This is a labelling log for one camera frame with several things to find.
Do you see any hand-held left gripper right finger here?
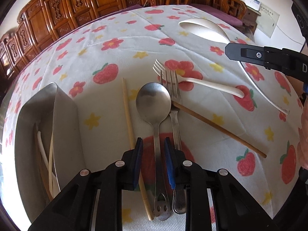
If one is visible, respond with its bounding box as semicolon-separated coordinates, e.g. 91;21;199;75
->
164;137;281;231

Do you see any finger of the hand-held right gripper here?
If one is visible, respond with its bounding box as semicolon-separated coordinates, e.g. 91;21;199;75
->
291;2;308;42
225;43;284;70

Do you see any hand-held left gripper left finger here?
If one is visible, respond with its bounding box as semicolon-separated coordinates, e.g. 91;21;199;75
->
28;137;143;231

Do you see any white ceramic spoon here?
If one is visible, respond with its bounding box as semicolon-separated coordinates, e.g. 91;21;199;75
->
179;18;290;115

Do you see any metal spoon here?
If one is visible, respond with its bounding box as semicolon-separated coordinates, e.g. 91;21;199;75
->
135;82;172;221

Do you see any metal tin container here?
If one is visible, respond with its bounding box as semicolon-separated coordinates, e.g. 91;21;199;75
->
13;82;85;212

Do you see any cream chopstick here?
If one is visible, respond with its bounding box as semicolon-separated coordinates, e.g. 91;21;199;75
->
48;135;55;196

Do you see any white chopstick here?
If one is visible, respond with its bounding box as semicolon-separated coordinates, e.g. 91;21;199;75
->
37;131;54;193

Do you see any person's right hand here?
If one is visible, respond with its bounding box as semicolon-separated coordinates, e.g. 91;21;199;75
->
297;96;308;171

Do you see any grey fluffy bundle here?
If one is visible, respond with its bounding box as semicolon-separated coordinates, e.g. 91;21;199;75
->
243;25;255;41

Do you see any white leaning panel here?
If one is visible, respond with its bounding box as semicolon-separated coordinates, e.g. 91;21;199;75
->
256;8;280;38

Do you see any wooden side table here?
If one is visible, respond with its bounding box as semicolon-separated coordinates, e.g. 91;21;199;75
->
243;5;259;29

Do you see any purple armchair cushion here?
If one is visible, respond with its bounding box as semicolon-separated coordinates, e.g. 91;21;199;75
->
192;3;243;27

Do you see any metal fork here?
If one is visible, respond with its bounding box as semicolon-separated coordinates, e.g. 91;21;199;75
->
159;69;187;214

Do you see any pale bamboo chopstick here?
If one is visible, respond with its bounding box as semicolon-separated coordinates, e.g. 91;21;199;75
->
121;77;154;221

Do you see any white desk phone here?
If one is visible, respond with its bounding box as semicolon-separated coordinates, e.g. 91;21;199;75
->
242;0;261;11

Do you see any carved wooden armchair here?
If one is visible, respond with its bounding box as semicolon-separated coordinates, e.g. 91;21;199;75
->
190;0;248;21

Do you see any white plastic fork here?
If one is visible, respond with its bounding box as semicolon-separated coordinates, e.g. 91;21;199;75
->
153;59;244;99

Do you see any brown wooden chopstick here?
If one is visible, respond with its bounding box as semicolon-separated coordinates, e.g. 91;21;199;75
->
171;101;267;159

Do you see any strawberry flower print tablecloth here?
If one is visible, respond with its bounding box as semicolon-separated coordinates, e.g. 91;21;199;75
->
0;3;308;231

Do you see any purple sofa cushion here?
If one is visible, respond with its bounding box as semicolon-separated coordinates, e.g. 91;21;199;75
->
120;3;145;11

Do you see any carved wooden sofa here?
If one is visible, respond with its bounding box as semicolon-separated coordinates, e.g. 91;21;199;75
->
0;0;190;77

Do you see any white wall cable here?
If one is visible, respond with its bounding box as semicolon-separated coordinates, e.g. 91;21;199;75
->
274;22;306;46

